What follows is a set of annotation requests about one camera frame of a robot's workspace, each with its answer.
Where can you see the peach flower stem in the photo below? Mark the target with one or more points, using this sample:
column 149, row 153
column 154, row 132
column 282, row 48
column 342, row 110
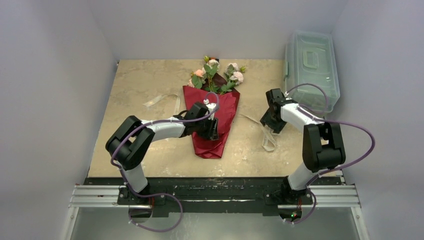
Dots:
column 197, row 79

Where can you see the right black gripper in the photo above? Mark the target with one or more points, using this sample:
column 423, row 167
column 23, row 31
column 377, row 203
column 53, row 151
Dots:
column 271, row 120

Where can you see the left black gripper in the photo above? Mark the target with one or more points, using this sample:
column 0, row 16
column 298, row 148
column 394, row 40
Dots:
column 211, row 133

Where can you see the orange black small clip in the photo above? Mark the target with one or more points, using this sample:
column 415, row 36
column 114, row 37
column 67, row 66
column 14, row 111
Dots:
column 213, row 58

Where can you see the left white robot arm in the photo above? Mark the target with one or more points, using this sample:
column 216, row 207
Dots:
column 129, row 144

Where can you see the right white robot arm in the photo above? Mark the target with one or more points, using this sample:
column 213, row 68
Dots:
column 322, row 143

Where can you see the dark red wrapping paper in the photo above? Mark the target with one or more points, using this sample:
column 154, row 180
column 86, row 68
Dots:
column 210, row 142

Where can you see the white flower stem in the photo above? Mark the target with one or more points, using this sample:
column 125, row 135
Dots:
column 211, row 67

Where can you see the pale pink flower stem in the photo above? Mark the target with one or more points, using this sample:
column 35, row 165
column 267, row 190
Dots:
column 234, row 76

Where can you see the clear plastic storage box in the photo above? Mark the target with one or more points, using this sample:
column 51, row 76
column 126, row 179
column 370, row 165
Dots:
column 311, row 72

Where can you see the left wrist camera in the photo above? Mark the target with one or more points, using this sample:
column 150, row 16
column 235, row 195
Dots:
column 211, row 109

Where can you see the cream ribbon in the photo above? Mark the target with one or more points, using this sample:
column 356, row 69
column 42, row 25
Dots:
column 268, row 142

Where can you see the aluminium rail frame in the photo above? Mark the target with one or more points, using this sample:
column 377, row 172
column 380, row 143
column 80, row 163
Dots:
column 229, row 195

